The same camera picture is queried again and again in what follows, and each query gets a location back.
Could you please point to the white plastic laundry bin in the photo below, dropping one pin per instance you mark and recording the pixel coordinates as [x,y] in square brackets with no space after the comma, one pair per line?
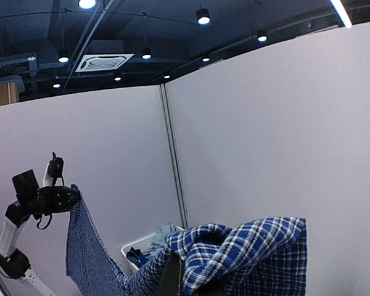
[140,243]

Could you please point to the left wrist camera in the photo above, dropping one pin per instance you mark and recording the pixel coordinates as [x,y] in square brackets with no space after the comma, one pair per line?
[54,171]

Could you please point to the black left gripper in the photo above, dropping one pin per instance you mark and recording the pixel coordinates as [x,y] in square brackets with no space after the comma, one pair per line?
[55,199]

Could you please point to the left wall aluminium post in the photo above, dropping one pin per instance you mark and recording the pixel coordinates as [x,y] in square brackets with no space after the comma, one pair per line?
[174,155]

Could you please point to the blue checked shirt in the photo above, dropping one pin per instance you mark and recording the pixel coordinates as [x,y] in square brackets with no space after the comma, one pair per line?
[260,257]

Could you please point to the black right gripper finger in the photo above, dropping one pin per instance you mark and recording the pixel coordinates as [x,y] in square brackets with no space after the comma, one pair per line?
[171,281]

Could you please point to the dark blue garment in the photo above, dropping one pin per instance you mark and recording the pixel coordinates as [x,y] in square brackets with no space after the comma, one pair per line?
[136,257]

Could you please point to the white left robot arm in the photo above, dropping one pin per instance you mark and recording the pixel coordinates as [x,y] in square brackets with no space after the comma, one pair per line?
[14,264]

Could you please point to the light blue garment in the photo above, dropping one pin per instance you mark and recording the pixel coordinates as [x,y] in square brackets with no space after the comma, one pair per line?
[158,241]

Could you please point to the ceiling air conditioner vent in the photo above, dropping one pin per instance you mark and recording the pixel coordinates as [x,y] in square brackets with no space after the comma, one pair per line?
[102,62]

